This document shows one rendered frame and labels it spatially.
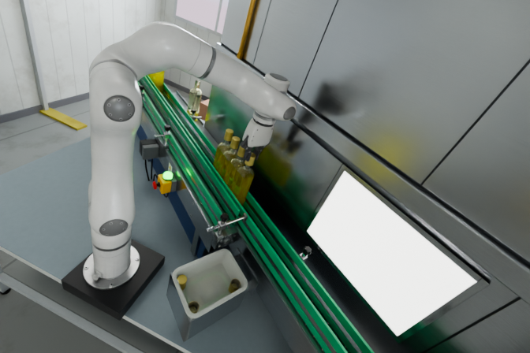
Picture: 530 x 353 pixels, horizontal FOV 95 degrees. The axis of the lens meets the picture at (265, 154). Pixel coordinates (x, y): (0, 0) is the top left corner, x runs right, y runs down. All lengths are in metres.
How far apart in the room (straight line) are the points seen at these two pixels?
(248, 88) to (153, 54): 0.25
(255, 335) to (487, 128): 1.04
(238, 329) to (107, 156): 0.83
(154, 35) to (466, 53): 0.68
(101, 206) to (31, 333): 1.33
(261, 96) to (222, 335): 0.91
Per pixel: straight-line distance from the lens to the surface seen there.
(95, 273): 1.20
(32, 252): 1.40
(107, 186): 0.80
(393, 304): 0.92
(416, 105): 0.75
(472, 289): 0.80
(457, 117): 0.73
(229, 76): 0.69
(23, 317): 2.13
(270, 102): 0.71
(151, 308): 1.20
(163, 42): 0.63
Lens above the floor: 1.85
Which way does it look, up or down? 32 degrees down
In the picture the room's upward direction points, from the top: 21 degrees clockwise
